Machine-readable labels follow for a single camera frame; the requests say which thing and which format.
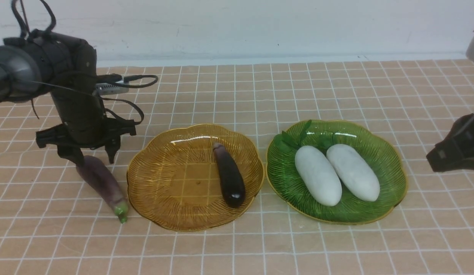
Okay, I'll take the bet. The amber ribbed plastic plate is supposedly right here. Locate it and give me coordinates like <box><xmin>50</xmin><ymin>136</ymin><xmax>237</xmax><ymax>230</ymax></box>
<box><xmin>127</xmin><ymin>124</ymin><xmax>265</xmax><ymax>233</ymax></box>

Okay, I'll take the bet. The dark purple eggplant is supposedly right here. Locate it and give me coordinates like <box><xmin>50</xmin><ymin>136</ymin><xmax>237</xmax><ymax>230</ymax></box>
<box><xmin>213</xmin><ymin>142</ymin><xmax>246</xmax><ymax>209</ymax></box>

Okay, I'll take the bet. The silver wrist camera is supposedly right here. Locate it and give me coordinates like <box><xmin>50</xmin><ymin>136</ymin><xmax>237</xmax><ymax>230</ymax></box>
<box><xmin>93</xmin><ymin>74</ymin><xmax>140</xmax><ymax>96</ymax></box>

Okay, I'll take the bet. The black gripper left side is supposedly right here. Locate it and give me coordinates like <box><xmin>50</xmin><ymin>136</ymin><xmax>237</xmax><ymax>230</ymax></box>
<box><xmin>36</xmin><ymin>117</ymin><xmax>137</xmax><ymax>167</ymax></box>

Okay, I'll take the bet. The purple eggplant with green stem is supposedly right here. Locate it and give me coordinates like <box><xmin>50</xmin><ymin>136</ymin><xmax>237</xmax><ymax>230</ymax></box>
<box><xmin>76</xmin><ymin>155</ymin><xmax>129</xmax><ymax>223</ymax></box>

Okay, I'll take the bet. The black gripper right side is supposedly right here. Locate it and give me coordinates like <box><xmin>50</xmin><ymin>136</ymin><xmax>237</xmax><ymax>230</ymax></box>
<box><xmin>426</xmin><ymin>113</ymin><xmax>474</xmax><ymax>173</ymax></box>

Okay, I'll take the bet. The black camera cable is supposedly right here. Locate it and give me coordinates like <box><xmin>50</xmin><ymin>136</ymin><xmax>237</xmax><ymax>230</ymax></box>
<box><xmin>11</xmin><ymin>0</ymin><xmax>159</xmax><ymax>126</ymax></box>

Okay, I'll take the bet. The orange checkered tablecloth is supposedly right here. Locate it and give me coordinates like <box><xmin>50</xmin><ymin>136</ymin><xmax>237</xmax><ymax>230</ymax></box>
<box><xmin>0</xmin><ymin>59</ymin><xmax>474</xmax><ymax>275</ymax></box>

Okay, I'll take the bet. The white radish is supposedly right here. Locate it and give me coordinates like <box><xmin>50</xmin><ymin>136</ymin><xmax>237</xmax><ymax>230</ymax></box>
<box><xmin>326</xmin><ymin>144</ymin><xmax>380</xmax><ymax>202</ymax></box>
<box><xmin>281</xmin><ymin>120</ymin><xmax>343</xmax><ymax>207</ymax></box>

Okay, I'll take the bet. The green ribbed plastic plate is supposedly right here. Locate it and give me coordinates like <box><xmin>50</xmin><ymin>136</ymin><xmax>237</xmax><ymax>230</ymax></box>
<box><xmin>266</xmin><ymin>120</ymin><xmax>409</xmax><ymax>225</ymax></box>

